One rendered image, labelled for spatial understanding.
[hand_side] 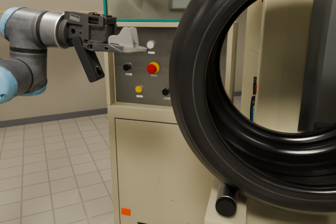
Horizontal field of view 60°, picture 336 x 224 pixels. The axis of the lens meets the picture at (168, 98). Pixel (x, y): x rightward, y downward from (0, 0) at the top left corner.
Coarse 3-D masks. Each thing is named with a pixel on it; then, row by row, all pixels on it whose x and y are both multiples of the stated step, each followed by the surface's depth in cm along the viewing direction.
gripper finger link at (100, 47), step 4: (100, 44) 66; (104, 44) 67; (108, 44) 67; (92, 48) 67; (96, 48) 67; (100, 48) 66; (104, 48) 66; (108, 48) 66; (112, 48) 66; (116, 48) 67; (120, 48) 66; (116, 52) 66; (120, 52) 67
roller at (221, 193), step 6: (222, 186) 65; (222, 192) 63; (228, 192) 63; (234, 192) 64; (216, 198) 63; (222, 198) 61; (228, 198) 61; (234, 198) 62; (216, 204) 62; (222, 204) 61; (228, 204) 61; (234, 204) 61; (216, 210) 62; (222, 210) 61; (228, 210) 61; (234, 210) 61
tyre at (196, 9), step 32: (192, 0) 55; (224, 0) 50; (192, 32) 53; (224, 32) 77; (192, 64) 54; (192, 96) 56; (224, 96) 81; (192, 128) 58; (224, 128) 82; (256, 128) 81; (320, 128) 79; (224, 160) 57; (256, 160) 78; (288, 160) 78; (320, 160) 76; (256, 192) 58; (288, 192) 55; (320, 192) 53
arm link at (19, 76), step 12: (0, 60) 64; (12, 60) 67; (0, 72) 60; (12, 72) 63; (24, 72) 68; (0, 84) 60; (12, 84) 62; (24, 84) 68; (0, 96) 61; (12, 96) 64
